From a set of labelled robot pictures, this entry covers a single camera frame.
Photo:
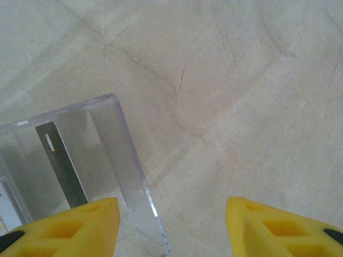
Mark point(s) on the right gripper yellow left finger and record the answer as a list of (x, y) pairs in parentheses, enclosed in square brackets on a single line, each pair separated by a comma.
[(67, 235)]

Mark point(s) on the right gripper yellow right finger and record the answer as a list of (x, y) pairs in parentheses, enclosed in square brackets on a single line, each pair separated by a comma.
[(281, 233)]

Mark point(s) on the clear acrylic card stand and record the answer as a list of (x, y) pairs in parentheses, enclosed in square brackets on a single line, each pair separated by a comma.
[(115, 150)]

